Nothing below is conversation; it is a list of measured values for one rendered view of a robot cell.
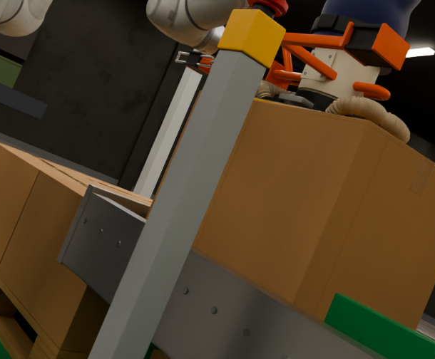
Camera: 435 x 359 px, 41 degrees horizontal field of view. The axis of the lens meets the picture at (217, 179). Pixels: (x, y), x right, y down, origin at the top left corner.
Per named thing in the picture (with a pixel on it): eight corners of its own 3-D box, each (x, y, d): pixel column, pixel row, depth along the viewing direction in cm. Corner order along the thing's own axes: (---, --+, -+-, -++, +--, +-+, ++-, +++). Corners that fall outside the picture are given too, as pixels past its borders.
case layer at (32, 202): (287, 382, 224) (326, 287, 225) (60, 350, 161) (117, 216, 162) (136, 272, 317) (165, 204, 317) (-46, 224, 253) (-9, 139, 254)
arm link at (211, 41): (182, 46, 152) (199, 56, 156) (202, 48, 145) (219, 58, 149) (196, 14, 153) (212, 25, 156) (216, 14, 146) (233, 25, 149)
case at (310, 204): (406, 355, 129) (475, 189, 130) (284, 321, 106) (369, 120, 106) (247, 264, 178) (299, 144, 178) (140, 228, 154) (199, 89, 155)
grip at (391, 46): (400, 70, 105) (411, 45, 105) (374, 49, 99) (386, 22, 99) (364, 66, 111) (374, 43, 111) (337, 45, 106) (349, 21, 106)
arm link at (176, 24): (182, 55, 151) (217, 40, 142) (134, 26, 141) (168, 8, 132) (189, 18, 154) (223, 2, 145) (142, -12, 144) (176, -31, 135)
